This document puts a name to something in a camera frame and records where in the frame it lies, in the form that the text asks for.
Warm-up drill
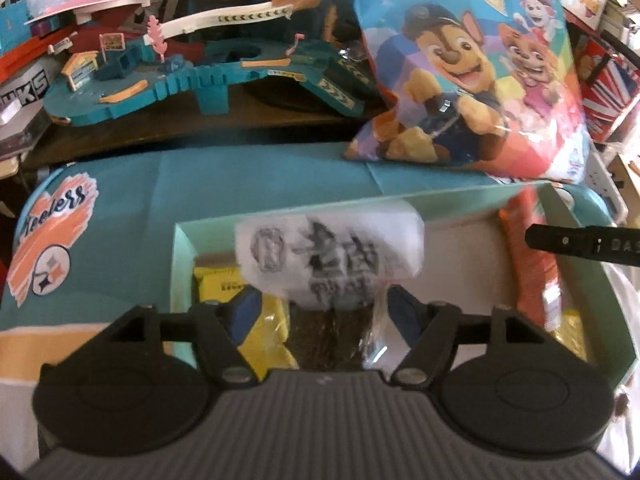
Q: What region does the pale yellow snack packet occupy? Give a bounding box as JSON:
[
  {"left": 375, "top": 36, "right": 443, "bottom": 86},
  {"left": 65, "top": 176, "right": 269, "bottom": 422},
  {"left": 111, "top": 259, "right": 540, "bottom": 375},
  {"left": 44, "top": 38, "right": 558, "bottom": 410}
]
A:
[{"left": 549, "top": 309, "right": 590, "bottom": 362}]

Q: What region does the white printed snack packet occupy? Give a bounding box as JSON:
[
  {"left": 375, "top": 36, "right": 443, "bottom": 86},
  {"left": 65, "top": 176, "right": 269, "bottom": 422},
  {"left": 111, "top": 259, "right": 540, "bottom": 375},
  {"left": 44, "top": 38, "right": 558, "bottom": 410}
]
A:
[{"left": 234, "top": 200, "right": 426, "bottom": 377}]

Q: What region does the white toy ramp track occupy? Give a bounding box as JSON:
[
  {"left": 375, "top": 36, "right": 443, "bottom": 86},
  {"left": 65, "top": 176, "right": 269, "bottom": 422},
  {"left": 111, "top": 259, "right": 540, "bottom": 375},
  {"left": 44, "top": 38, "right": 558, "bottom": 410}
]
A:
[{"left": 124, "top": 0, "right": 297, "bottom": 42}]

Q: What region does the teal toy race track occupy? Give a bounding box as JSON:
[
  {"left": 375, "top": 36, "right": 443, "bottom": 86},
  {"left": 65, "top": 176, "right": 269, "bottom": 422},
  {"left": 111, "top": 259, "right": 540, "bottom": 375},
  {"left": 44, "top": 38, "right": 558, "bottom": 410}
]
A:
[{"left": 42, "top": 35, "right": 397, "bottom": 129}]

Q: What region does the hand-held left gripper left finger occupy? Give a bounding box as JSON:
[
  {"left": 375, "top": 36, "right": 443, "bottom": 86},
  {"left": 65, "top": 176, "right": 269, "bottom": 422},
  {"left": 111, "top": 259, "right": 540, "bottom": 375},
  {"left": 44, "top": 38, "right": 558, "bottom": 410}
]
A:
[{"left": 106, "top": 290, "right": 266, "bottom": 389}]

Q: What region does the orange toy track strip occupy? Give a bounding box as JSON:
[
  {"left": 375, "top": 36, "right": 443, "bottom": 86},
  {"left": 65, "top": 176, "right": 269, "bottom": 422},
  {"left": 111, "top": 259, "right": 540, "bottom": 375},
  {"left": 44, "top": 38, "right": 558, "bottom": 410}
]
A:
[{"left": 0, "top": 25, "right": 77, "bottom": 82}]

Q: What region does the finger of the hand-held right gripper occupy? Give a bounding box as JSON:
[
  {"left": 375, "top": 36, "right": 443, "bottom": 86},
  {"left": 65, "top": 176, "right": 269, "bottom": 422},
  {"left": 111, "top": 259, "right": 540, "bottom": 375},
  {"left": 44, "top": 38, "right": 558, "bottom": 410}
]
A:
[{"left": 525, "top": 222, "right": 640, "bottom": 267}]

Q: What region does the mint green cardboard box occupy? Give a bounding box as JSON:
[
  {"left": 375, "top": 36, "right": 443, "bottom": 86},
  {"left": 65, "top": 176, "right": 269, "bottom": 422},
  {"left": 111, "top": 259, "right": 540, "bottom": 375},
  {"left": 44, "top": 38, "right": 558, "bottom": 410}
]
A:
[{"left": 170, "top": 180, "right": 635, "bottom": 392}]

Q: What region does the Paw Patrol cartoon bag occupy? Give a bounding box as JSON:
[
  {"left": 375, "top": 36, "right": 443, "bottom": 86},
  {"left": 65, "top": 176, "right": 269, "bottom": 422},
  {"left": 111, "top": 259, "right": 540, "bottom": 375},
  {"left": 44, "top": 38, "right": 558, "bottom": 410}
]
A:
[{"left": 342, "top": 0, "right": 595, "bottom": 185}]

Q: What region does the flag printed red box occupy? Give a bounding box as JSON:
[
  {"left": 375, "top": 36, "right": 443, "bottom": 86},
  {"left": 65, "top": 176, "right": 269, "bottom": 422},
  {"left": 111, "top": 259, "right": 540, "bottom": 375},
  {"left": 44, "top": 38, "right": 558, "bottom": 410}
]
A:
[{"left": 574, "top": 39, "right": 640, "bottom": 144}]

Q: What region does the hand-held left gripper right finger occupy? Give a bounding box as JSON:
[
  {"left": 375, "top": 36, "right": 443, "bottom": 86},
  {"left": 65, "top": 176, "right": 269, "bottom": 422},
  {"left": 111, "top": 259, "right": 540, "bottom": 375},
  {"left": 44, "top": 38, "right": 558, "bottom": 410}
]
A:
[{"left": 386, "top": 285, "right": 540, "bottom": 392}]

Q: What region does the orange snack packet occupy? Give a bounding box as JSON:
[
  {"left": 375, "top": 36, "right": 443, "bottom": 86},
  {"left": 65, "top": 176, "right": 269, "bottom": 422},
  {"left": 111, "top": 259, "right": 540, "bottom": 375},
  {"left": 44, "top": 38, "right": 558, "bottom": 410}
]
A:
[{"left": 499, "top": 186, "right": 572, "bottom": 332}]

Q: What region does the black box with white letters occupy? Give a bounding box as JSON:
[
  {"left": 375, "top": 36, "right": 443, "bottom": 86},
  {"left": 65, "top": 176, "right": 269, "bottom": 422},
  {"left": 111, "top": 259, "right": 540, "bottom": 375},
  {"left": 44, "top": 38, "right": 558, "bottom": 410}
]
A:
[{"left": 0, "top": 54, "right": 52, "bottom": 117}]

